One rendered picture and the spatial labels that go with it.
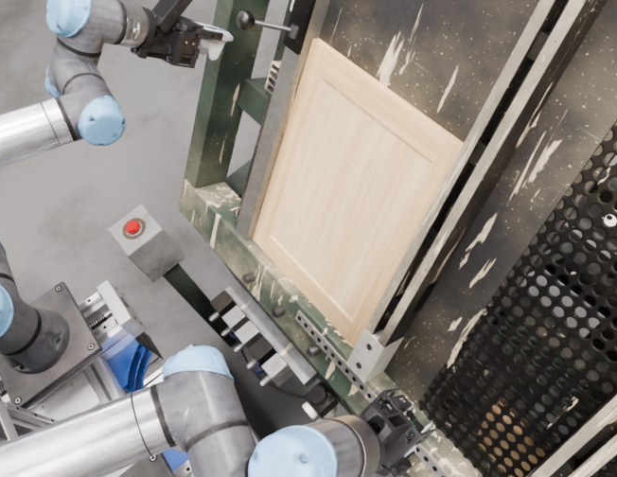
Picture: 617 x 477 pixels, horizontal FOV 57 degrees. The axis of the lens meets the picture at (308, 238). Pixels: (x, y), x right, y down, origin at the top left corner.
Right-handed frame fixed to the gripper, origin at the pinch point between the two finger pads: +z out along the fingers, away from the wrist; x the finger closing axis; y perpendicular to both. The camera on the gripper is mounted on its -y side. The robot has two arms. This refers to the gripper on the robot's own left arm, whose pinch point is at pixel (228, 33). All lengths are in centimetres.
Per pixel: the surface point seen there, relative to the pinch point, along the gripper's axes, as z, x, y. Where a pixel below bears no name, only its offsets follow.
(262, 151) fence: 16.4, 3.3, 24.6
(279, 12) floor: 160, -161, 12
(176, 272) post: 22, -22, 77
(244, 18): -0.5, 4.2, -4.3
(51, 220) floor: 42, -148, 133
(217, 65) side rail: 12.7, -16.9, 11.0
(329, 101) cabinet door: 15.5, 18.8, 5.7
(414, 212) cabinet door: 18, 47, 17
